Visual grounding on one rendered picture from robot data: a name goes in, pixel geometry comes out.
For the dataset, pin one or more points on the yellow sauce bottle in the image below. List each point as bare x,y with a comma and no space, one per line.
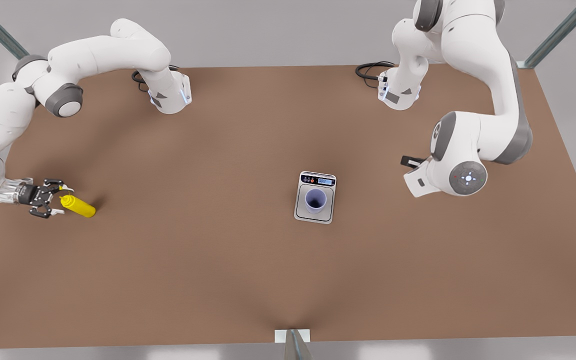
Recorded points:
80,206

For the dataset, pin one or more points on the pale lilac cup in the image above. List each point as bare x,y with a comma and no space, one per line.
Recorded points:
315,201

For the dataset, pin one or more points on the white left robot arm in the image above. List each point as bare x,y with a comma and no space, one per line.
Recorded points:
483,55

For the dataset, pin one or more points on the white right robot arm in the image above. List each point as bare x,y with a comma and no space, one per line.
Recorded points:
108,52

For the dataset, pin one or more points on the grey digital kitchen scale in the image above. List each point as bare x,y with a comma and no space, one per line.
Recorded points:
304,212

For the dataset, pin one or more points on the silver post foot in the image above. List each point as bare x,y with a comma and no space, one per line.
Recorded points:
280,335
520,64

